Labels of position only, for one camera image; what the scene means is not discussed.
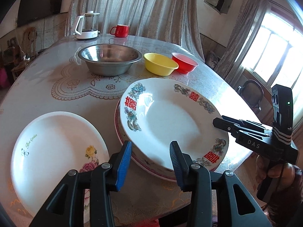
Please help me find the floral lace tablecloth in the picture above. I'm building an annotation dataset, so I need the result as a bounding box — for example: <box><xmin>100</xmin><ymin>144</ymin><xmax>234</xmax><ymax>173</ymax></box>
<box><xmin>50</xmin><ymin>43</ymin><xmax>190</xmax><ymax>101</ymax></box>

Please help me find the white rose garden plate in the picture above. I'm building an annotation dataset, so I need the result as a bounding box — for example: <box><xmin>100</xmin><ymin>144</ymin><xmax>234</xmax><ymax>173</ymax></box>
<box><xmin>11</xmin><ymin>111</ymin><xmax>109</xmax><ymax>216</ymax></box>

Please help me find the wall electrical box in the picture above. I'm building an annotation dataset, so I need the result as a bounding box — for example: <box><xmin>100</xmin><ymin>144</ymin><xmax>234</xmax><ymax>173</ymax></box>
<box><xmin>204</xmin><ymin>0</ymin><xmax>233</xmax><ymax>14</ymax></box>

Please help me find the wooden chair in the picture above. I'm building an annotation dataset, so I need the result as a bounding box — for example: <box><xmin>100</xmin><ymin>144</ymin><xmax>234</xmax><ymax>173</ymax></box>
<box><xmin>11</xmin><ymin>27</ymin><xmax>37</xmax><ymax>80</ymax></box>

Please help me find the red plastic bowl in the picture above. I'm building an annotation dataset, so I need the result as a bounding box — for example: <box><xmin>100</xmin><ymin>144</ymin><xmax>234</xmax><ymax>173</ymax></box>
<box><xmin>172</xmin><ymin>52</ymin><xmax>199</xmax><ymax>74</ymax></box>

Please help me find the white glass electric kettle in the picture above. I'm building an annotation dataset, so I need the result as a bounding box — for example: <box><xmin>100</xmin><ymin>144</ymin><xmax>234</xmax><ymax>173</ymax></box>
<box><xmin>73</xmin><ymin>10</ymin><xmax>100</xmax><ymax>40</ymax></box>

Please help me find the person's right hand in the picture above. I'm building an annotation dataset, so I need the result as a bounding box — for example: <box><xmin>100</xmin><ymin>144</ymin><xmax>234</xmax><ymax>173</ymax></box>
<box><xmin>256</xmin><ymin>155</ymin><xmax>302</xmax><ymax>191</ymax></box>

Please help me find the yellow plastic bowl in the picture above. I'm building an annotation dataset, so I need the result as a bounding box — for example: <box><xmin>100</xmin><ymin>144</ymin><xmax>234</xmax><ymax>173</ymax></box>
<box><xmin>143</xmin><ymin>53</ymin><xmax>179</xmax><ymax>76</ymax></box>

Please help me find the beige lace curtain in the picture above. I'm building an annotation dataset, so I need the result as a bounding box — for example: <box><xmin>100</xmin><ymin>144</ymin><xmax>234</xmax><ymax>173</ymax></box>
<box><xmin>65</xmin><ymin>0</ymin><xmax>204</xmax><ymax>61</ymax></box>

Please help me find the black wall television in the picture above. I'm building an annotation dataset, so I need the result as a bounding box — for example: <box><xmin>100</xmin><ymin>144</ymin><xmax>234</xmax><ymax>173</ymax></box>
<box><xmin>16</xmin><ymin>0</ymin><xmax>62</xmax><ymax>27</ymax></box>

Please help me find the purple floral rim plate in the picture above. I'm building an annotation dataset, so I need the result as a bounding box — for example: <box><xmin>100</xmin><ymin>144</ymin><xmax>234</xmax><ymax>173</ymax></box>
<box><xmin>115</xmin><ymin>99</ymin><xmax>223</xmax><ymax>181</ymax></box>

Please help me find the red ceramic mug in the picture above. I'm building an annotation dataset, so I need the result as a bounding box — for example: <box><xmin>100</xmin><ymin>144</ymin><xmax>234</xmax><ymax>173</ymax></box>
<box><xmin>110</xmin><ymin>25</ymin><xmax>129</xmax><ymax>38</ymax></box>

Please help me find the dragon double-happiness plate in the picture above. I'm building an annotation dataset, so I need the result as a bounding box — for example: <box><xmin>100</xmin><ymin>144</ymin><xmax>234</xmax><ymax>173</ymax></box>
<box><xmin>119</xmin><ymin>78</ymin><xmax>229</xmax><ymax>179</ymax></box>

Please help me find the dark round-back chair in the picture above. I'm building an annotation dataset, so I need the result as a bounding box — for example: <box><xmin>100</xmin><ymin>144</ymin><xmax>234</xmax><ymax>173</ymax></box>
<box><xmin>237</xmin><ymin>79</ymin><xmax>263</xmax><ymax>114</ymax></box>

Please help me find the window side curtain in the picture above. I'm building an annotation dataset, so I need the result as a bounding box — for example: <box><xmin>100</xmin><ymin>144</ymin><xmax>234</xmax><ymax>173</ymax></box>
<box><xmin>214</xmin><ymin>0</ymin><xmax>270</xmax><ymax>87</ymax></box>

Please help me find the stainless steel bowl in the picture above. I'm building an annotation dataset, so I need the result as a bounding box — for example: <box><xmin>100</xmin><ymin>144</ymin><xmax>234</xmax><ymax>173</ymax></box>
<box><xmin>78</xmin><ymin>44</ymin><xmax>142</xmax><ymax>76</ymax></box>

